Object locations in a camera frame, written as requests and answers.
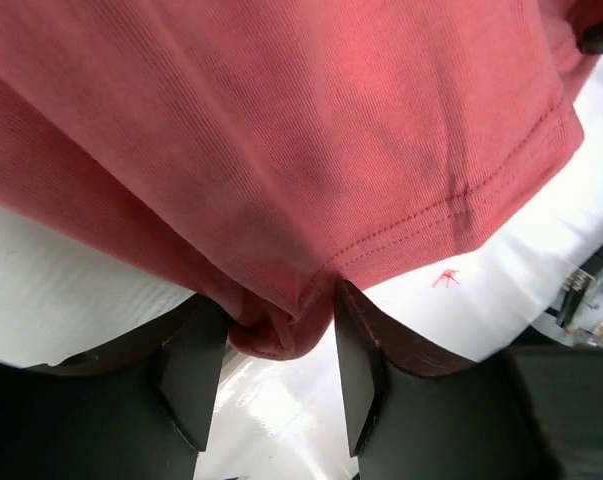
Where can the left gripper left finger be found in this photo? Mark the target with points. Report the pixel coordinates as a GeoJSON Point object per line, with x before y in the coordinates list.
{"type": "Point", "coordinates": [136, 407]}

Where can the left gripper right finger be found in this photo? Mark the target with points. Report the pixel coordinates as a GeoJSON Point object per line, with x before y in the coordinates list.
{"type": "Point", "coordinates": [415, 410]}

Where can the light pink t shirt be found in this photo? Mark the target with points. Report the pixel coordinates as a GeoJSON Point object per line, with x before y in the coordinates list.
{"type": "Point", "coordinates": [256, 151]}

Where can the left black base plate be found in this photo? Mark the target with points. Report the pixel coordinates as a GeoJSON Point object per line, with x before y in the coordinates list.
{"type": "Point", "coordinates": [576, 316]}

